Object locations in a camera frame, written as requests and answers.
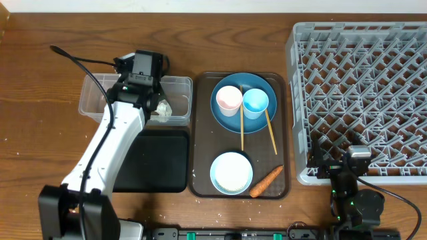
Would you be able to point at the pile of white rice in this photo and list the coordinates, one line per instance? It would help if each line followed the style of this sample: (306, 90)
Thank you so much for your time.
(232, 174)

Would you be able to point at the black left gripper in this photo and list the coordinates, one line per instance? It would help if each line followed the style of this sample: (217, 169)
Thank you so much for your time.
(162, 93)

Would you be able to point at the wooden chopstick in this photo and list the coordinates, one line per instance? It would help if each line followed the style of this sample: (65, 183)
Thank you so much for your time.
(241, 120)
(271, 131)

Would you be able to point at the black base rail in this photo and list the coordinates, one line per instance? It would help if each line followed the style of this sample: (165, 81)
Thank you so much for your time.
(292, 234)

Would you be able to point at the white tissue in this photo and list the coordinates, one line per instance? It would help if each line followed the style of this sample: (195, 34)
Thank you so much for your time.
(162, 113)

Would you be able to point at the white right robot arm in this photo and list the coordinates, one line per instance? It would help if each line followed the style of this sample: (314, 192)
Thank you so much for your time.
(358, 211)

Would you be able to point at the grey plastic dishwasher rack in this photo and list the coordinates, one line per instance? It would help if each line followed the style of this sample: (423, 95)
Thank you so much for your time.
(364, 80)

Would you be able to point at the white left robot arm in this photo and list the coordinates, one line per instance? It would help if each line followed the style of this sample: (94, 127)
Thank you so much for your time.
(80, 208)

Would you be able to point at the black plastic tray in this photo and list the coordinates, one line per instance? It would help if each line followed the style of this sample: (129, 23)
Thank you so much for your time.
(156, 162)

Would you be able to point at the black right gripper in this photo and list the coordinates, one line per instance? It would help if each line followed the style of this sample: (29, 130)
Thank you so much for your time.
(316, 160)

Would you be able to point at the brown serving tray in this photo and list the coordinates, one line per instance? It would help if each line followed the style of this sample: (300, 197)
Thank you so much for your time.
(210, 137)

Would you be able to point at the orange carrot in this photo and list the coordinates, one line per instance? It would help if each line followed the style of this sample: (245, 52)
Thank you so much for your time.
(260, 187)

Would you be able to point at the clear plastic waste bin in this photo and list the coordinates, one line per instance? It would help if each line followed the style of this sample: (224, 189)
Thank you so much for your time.
(179, 92)

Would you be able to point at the pink plastic cup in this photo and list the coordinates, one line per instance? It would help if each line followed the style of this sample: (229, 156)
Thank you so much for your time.
(229, 100)

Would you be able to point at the light blue plastic cup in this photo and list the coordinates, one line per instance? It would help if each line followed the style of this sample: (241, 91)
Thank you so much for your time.
(255, 102)

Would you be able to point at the light blue rice bowl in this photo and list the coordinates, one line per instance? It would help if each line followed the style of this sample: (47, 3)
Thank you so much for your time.
(212, 172)

